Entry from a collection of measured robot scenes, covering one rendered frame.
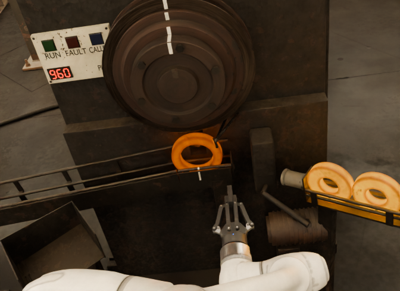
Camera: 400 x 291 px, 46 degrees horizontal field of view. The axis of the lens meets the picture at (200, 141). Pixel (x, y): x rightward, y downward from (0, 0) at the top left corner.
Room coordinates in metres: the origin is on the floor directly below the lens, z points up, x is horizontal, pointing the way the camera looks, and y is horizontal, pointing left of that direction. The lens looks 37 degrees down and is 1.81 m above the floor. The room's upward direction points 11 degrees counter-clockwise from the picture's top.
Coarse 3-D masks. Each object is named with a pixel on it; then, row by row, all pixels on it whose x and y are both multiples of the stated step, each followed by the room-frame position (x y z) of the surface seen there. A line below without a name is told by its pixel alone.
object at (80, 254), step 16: (64, 208) 1.21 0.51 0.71; (32, 224) 1.15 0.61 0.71; (48, 224) 1.18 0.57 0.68; (64, 224) 1.20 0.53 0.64; (80, 224) 1.22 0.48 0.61; (0, 240) 1.10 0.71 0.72; (16, 240) 1.12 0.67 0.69; (32, 240) 1.14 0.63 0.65; (48, 240) 1.16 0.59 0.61; (64, 240) 1.16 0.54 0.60; (80, 240) 1.14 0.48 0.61; (96, 240) 1.06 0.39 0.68; (16, 256) 1.11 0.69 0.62; (32, 256) 1.12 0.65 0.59; (48, 256) 1.10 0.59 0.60; (64, 256) 1.09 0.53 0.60; (80, 256) 1.07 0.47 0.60; (96, 256) 1.05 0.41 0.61; (16, 272) 0.99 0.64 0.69; (32, 272) 1.06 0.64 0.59; (48, 272) 1.04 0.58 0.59
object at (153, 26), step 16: (160, 16) 1.26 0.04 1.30; (176, 16) 1.26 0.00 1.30; (192, 16) 1.25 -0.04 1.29; (208, 16) 1.26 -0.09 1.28; (128, 32) 1.27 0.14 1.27; (144, 32) 1.26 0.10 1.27; (160, 32) 1.24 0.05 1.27; (176, 32) 1.24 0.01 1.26; (192, 32) 1.23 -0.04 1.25; (208, 32) 1.24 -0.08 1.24; (224, 32) 1.24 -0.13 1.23; (128, 48) 1.27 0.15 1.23; (224, 48) 1.23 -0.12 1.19; (112, 64) 1.28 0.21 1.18; (128, 64) 1.26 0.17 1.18; (224, 64) 1.22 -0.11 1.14; (240, 64) 1.24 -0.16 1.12; (128, 80) 1.26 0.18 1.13; (240, 80) 1.24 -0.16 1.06; (128, 96) 1.28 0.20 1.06; (224, 96) 1.23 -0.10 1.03; (144, 112) 1.28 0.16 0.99
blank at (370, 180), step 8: (360, 176) 1.03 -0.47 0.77; (368, 176) 1.01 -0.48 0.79; (376, 176) 0.99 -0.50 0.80; (384, 176) 0.99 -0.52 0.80; (360, 184) 1.01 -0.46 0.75; (368, 184) 1.00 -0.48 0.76; (376, 184) 0.98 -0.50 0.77; (384, 184) 0.97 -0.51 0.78; (392, 184) 0.96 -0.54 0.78; (352, 192) 1.03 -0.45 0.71; (360, 192) 1.01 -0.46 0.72; (368, 192) 1.02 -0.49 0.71; (384, 192) 0.97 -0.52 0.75; (392, 192) 0.95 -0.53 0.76; (360, 200) 1.01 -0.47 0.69; (368, 200) 1.00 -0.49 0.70; (376, 200) 1.00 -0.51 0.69; (384, 200) 0.99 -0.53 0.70; (392, 200) 0.95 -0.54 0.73; (392, 208) 0.95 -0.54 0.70
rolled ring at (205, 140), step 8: (184, 136) 1.32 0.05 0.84; (192, 136) 1.30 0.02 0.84; (200, 136) 1.30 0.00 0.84; (208, 136) 1.31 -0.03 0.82; (176, 144) 1.31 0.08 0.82; (184, 144) 1.30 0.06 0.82; (192, 144) 1.30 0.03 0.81; (200, 144) 1.29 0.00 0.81; (208, 144) 1.29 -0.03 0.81; (176, 152) 1.31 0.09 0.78; (216, 152) 1.29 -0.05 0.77; (176, 160) 1.31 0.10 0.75; (184, 160) 1.33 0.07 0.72; (216, 160) 1.29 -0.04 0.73
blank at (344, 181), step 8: (312, 168) 1.12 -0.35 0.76; (320, 168) 1.10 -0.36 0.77; (328, 168) 1.08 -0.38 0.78; (336, 168) 1.08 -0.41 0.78; (312, 176) 1.12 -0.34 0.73; (320, 176) 1.10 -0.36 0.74; (328, 176) 1.08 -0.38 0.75; (336, 176) 1.06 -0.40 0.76; (344, 176) 1.05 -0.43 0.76; (312, 184) 1.12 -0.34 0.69; (320, 184) 1.11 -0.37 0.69; (344, 184) 1.05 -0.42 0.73; (352, 184) 1.05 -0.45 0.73; (328, 192) 1.08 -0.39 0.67; (336, 192) 1.06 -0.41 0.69; (344, 192) 1.05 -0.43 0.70
